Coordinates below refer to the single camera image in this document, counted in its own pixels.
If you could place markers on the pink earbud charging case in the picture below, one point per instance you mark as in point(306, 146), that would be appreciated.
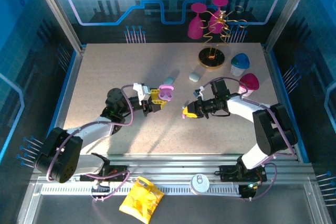
point(166, 87)

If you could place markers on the light blue earbud charging case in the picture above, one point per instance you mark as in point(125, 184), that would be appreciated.
point(168, 81)

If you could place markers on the pale mint earbud charging case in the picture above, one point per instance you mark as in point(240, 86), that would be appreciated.
point(194, 76)

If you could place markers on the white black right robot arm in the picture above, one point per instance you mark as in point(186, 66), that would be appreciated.
point(241, 108)

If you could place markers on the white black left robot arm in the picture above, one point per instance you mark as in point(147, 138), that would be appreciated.
point(92, 129)

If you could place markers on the pink-lid white yogurt cup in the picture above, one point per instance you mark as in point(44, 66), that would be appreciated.
point(249, 81)

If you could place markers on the blue-lid white yogurt cup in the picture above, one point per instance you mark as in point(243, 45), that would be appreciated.
point(240, 61)

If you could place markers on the silver tin can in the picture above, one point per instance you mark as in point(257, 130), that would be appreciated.
point(199, 183)

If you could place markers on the pink plastic goblet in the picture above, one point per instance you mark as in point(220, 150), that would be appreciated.
point(220, 1)
point(195, 28)

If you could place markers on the small black control board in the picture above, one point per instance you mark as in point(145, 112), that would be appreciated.
point(249, 190)

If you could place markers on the yellow snack bag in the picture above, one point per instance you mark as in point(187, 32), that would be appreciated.
point(141, 200)

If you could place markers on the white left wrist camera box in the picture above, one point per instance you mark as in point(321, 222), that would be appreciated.
point(140, 90)

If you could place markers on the aluminium mounting rail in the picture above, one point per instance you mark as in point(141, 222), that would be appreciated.
point(170, 166)

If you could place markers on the aluminium frame post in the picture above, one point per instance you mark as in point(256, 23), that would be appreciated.
point(288, 11)
point(58, 11)

